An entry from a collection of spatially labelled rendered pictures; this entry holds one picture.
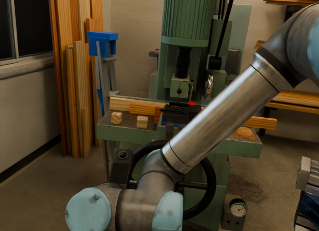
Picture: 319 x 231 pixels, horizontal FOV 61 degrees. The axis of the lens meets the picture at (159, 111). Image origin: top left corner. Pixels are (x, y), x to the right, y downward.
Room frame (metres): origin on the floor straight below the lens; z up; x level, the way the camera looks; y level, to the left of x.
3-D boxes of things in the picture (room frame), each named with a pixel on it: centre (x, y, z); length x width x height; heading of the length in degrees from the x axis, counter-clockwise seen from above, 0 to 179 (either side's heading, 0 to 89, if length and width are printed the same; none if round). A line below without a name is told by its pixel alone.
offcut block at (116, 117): (0.95, 0.16, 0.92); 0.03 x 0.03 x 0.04; 81
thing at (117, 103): (1.08, -0.09, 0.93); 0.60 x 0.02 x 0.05; 86
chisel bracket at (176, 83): (1.08, -0.08, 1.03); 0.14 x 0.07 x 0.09; 176
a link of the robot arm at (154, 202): (0.41, 0.00, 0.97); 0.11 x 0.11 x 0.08; 85
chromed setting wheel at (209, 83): (1.18, -0.21, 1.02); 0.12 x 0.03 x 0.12; 176
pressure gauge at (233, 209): (0.83, -0.32, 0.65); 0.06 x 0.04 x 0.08; 86
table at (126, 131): (0.95, -0.08, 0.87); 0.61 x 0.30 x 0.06; 86
